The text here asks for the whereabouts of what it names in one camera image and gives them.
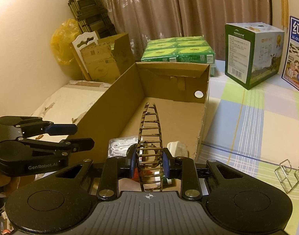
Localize tortoiseshell hair claw clip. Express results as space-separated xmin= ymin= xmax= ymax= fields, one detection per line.
xmin=136 ymin=102 xmax=163 ymax=192

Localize silver wire holder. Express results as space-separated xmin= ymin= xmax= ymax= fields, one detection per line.
xmin=274 ymin=159 xmax=299 ymax=194

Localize clear box of floss picks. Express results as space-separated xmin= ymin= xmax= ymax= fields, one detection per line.
xmin=108 ymin=136 xmax=138 ymax=158

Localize cream patterned bed sheet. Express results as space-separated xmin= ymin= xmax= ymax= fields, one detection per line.
xmin=31 ymin=79 xmax=113 ymax=142

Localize open brown cardboard box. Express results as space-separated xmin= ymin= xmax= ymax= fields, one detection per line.
xmin=43 ymin=61 xmax=211 ymax=162

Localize white carved board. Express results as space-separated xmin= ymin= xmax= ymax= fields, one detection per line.
xmin=70 ymin=31 xmax=99 ymax=81

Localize yellow plastic bag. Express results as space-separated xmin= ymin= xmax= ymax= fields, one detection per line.
xmin=50 ymin=19 xmax=82 ymax=65

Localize checkered tablecloth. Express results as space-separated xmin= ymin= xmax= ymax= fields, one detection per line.
xmin=197 ymin=60 xmax=299 ymax=234

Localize stacked brown cardboard boxes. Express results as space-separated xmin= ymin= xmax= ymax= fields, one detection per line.
xmin=83 ymin=33 xmax=135 ymax=84

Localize black folding hand cart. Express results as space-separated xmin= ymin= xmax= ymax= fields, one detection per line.
xmin=68 ymin=0 xmax=117 ymax=38

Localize green tissue box pack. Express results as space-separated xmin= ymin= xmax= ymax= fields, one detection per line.
xmin=141 ymin=36 xmax=216 ymax=76

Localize green white milk carton box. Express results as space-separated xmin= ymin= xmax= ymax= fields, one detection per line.
xmin=225 ymin=22 xmax=284 ymax=90

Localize blue milk carton box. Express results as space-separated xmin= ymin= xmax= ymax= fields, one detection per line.
xmin=282 ymin=16 xmax=299 ymax=91

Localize brown patterned curtain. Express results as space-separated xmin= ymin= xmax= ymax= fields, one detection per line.
xmin=102 ymin=0 xmax=272 ymax=60

